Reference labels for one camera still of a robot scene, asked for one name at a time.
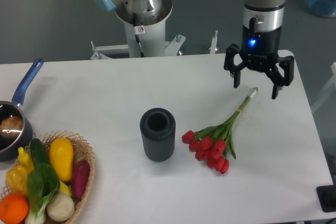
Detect blue handled saucepan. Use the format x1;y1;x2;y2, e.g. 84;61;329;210
1;58;44;162

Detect dark grey ribbed vase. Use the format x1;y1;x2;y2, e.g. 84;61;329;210
140;108;176;162

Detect purple sweet potato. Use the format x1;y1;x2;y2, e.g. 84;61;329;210
71;159;90;200

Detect black device at edge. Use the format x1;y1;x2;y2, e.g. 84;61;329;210
316;185;335;212

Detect orange fruit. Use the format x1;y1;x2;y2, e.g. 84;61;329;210
1;194;29;223

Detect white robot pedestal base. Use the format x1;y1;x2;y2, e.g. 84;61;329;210
91;0;186;59

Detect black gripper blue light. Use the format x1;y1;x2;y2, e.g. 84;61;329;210
224;26;295;100

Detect yellow bell pepper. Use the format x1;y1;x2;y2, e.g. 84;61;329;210
6;165;30;196

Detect red tulip bouquet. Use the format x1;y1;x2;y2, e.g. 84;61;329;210
181;87;258;174

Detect green cucumber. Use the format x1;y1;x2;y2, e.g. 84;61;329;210
29;138;50;167

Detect yellow banana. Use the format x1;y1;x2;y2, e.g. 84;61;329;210
18;147;34;172

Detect brown bread roll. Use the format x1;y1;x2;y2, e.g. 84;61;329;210
1;116;23;138

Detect green bok choy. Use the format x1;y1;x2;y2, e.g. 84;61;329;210
25;163;59;223

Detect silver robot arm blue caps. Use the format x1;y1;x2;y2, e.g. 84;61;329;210
94;0;294;98

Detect yellow squash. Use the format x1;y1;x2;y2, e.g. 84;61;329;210
49;137;74;183

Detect black cable on pedestal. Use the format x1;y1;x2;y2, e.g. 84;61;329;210
132;13;145;58

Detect woven wicker basket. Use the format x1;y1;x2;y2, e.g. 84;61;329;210
1;131;95;223

